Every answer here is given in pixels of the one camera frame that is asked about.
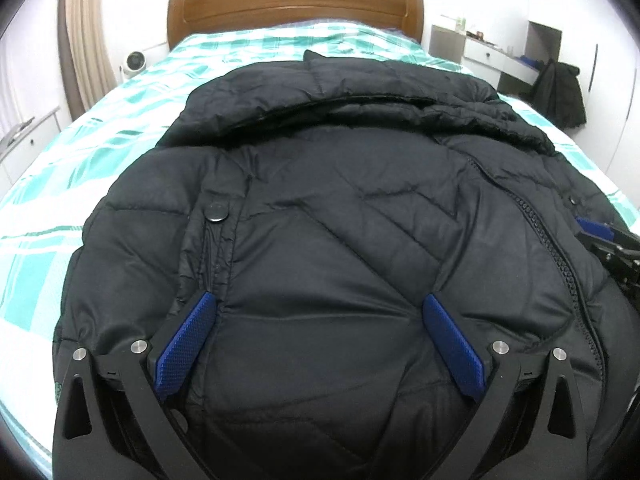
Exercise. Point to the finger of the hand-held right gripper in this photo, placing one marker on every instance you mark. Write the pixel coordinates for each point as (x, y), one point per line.
(595, 227)
(600, 250)

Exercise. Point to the white low cabinet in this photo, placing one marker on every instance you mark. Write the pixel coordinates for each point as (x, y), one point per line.
(30, 152)

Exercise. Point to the green plaid bed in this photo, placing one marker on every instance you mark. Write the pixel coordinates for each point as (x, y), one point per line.
(75, 150)

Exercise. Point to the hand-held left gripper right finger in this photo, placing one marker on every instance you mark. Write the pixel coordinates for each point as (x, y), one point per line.
(452, 345)

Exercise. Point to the papers on cabinet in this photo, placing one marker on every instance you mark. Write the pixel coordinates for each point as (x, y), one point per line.
(17, 130)

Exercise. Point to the black puffer jacket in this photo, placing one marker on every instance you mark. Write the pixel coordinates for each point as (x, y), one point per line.
(325, 240)

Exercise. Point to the wooden headboard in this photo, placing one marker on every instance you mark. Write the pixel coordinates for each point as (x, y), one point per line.
(300, 2)

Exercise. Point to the small white fan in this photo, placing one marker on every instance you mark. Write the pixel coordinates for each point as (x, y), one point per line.
(132, 62)

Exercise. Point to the white desk with drawer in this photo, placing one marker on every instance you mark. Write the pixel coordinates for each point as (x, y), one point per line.
(495, 60)

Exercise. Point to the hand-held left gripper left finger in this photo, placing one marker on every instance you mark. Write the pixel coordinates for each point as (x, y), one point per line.
(185, 340)

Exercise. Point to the black coat on chair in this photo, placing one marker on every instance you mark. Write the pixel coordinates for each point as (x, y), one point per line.
(560, 92)

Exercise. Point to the grey bedside cabinet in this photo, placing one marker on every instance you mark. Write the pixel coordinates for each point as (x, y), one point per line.
(445, 42)

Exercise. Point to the beige curtain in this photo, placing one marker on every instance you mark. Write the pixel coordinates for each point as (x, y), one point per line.
(85, 35)

